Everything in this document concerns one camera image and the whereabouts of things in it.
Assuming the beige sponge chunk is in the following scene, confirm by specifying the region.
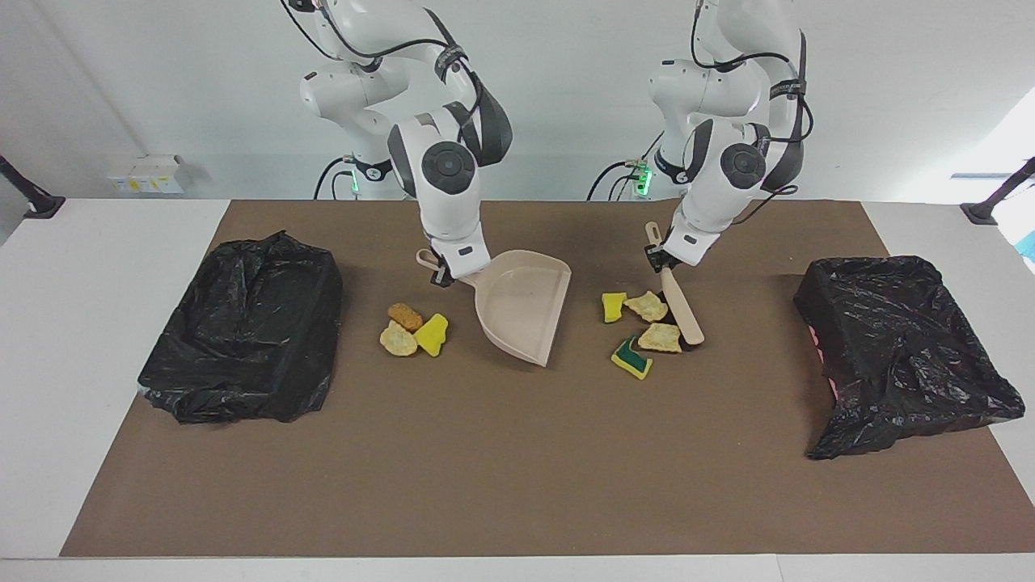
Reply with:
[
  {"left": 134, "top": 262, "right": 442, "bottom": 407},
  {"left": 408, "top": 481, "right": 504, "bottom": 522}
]
[
  {"left": 379, "top": 320, "right": 419, "bottom": 358},
  {"left": 637, "top": 322, "right": 682, "bottom": 354},
  {"left": 623, "top": 290, "right": 670, "bottom": 323}
]

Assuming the black bag lined pink bin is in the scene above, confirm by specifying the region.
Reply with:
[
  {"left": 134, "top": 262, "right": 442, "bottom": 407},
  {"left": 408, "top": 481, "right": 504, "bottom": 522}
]
[{"left": 792, "top": 255, "right": 1026, "bottom": 462}]

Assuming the white wall power box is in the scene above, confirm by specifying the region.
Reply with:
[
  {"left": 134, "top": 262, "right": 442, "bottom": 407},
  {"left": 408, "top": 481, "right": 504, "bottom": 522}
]
[{"left": 107, "top": 154, "right": 187, "bottom": 195}]

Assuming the black base power cable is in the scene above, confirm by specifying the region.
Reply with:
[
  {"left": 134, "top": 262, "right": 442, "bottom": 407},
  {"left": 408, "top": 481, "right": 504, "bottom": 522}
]
[
  {"left": 588, "top": 159, "right": 648, "bottom": 200},
  {"left": 314, "top": 156, "right": 357, "bottom": 200}
]

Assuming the beige hand brush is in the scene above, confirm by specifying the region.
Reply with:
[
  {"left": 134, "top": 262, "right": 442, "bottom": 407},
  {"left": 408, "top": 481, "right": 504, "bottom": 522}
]
[{"left": 644, "top": 221, "right": 705, "bottom": 350}]

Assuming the green and yellow sponge piece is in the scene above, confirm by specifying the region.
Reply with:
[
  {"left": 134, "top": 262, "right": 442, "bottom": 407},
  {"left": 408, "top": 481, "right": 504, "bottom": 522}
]
[{"left": 610, "top": 335, "right": 654, "bottom": 381}]

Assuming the black camera stand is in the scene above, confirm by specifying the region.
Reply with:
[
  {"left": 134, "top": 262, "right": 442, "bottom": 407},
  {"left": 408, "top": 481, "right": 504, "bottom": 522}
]
[
  {"left": 961, "top": 157, "right": 1035, "bottom": 226},
  {"left": 0, "top": 154, "right": 66, "bottom": 220}
]

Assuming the beige plastic dustpan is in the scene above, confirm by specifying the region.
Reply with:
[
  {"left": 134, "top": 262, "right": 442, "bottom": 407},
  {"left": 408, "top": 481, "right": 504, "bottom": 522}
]
[{"left": 416, "top": 248, "right": 572, "bottom": 368}]

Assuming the brown table mat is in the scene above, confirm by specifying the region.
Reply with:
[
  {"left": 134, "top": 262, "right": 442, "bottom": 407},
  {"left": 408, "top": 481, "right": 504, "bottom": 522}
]
[{"left": 61, "top": 200, "right": 1035, "bottom": 559}]

